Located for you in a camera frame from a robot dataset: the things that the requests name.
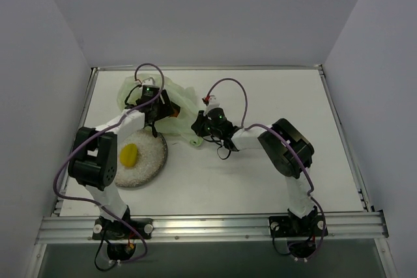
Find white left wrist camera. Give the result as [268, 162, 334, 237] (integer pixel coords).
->
[135, 77, 157, 87]

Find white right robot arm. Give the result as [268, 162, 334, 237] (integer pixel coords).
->
[191, 107, 317, 234]

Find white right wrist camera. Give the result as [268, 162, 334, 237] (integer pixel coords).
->
[202, 95, 220, 116]

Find pale green plastic bag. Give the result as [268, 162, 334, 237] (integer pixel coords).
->
[116, 73, 203, 147]

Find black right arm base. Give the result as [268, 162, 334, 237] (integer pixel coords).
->
[268, 213, 328, 262]

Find aluminium table frame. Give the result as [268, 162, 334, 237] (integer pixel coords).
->
[35, 64, 390, 278]

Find speckled round plate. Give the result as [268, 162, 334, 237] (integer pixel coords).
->
[115, 130, 168, 189]

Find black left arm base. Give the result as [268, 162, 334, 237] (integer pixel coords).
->
[91, 217, 154, 261]

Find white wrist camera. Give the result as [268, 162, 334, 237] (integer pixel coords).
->
[202, 95, 220, 116]
[135, 77, 157, 87]

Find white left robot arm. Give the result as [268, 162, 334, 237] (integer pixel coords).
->
[68, 85, 175, 238]

